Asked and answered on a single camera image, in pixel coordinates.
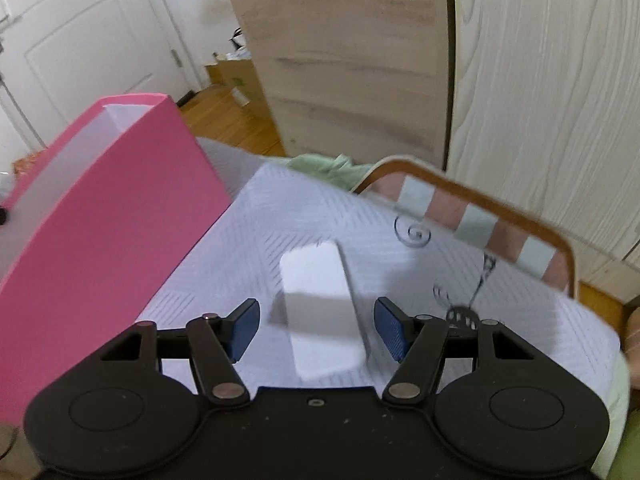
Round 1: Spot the light wooden wardrobe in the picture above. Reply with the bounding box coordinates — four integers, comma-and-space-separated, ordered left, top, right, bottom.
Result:
444, 0, 640, 307

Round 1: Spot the white door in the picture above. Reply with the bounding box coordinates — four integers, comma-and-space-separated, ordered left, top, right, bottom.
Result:
0, 0, 207, 157

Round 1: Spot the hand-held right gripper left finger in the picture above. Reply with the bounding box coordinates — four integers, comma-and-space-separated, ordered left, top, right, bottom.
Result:
99, 298, 261, 406

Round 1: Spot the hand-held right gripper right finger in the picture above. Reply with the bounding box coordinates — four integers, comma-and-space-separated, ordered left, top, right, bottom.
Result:
374, 296, 540, 405

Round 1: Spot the wooden chair with striped cushion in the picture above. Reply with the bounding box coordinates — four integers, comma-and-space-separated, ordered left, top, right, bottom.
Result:
352, 156, 581, 302

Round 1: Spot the light green bedsheet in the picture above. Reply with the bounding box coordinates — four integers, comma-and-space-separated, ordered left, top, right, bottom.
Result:
287, 154, 640, 480

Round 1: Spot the wooden shelf cabinet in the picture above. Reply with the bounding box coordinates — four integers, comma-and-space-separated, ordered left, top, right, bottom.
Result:
215, 0, 457, 172

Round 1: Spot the cardboard box on floor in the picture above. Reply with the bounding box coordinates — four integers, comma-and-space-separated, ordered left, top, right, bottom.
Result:
204, 52, 274, 121

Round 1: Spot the white printed table cloth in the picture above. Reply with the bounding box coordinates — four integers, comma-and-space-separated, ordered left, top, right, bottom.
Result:
135, 137, 623, 412

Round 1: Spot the white power bank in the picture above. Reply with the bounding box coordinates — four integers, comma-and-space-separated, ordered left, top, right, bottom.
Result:
277, 241, 372, 382

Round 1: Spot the pink cardboard box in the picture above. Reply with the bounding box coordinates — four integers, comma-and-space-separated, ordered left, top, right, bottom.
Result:
0, 92, 233, 428

